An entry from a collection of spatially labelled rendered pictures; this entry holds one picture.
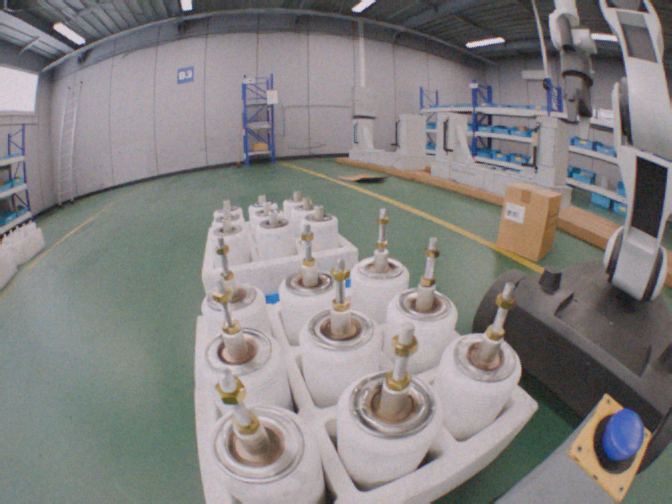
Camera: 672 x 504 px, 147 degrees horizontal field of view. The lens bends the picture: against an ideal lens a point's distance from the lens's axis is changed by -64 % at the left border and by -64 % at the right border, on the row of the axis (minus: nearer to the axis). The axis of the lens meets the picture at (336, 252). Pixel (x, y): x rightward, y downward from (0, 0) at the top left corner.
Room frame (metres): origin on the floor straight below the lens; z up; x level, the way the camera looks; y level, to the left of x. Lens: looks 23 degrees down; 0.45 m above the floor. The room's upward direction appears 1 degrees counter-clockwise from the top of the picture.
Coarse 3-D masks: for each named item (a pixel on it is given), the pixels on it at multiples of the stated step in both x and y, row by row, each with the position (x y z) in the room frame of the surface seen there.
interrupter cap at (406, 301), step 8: (416, 288) 0.33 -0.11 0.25; (400, 296) 0.31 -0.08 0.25; (408, 296) 0.31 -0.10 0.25; (416, 296) 0.31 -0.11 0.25; (440, 296) 0.31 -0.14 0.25; (400, 304) 0.29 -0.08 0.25; (408, 304) 0.29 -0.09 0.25; (432, 304) 0.29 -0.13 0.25; (440, 304) 0.29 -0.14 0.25; (448, 304) 0.29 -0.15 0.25; (408, 312) 0.27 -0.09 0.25; (416, 312) 0.27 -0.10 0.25; (424, 312) 0.27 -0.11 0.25; (432, 312) 0.27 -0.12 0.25; (440, 312) 0.27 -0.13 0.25; (448, 312) 0.27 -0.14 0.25; (416, 320) 0.26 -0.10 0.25; (424, 320) 0.26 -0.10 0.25; (432, 320) 0.26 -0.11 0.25
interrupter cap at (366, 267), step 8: (360, 264) 0.41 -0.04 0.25; (368, 264) 0.41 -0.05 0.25; (392, 264) 0.41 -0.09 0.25; (400, 264) 0.41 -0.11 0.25; (360, 272) 0.39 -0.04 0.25; (368, 272) 0.39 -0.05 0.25; (376, 272) 0.39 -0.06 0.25; (384, 272) 0.39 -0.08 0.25; (392, 272) 0.38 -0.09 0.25; (400, 272) 0.38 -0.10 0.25
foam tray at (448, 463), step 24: (384, 336) 0.33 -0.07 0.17; (456, 336) 0.30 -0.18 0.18; (288, 360) 0.27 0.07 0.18; (384, 360) 0.27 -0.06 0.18; (432, 384) 0.22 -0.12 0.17; (216, 408) 0.18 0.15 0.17; (312, 408) 0.19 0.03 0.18; (336, 408) 0.19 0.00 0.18; (504, 408) 0.17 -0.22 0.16; (528, 408) 0.14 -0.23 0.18; (336, 432) 0.18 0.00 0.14; (480, 432) 0.13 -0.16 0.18; (504, 432) 0.12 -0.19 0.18; (336, 456) 0.12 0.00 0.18; (432, 456) 0.13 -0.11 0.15; (456, 456) 0.10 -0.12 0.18; (480, 456) 0.10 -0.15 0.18; (216, 480) 0.08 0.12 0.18; (336, 480) 0.09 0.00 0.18; (408, 480) 0.09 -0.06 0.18; (432, 480) 0.08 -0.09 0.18; (456, 480) 0.10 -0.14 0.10
